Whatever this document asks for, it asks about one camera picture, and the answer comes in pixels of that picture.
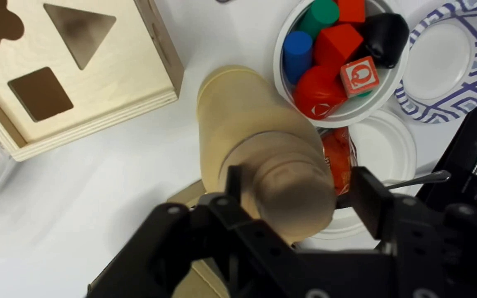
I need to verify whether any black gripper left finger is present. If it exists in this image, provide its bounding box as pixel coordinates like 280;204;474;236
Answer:
225;166;260;219

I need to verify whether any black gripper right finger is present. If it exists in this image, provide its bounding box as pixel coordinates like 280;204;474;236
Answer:
343;168;394;241

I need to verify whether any tan water bottle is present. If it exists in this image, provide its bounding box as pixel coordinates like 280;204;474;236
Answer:
197;67;336;244

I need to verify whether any plain white paper plate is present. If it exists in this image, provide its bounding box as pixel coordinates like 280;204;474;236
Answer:
296;112;417;251

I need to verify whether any metal spoon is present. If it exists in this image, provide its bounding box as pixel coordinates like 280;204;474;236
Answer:
386;171;452;190

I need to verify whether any white bowl of blocks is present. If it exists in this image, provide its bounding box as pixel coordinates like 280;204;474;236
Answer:
273;0;409;128

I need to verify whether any blue patterned paper plate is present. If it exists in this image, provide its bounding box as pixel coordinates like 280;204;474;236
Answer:
394;0;477;125

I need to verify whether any wooden shape sorter box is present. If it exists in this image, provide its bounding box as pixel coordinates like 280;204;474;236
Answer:
0;0;184;161

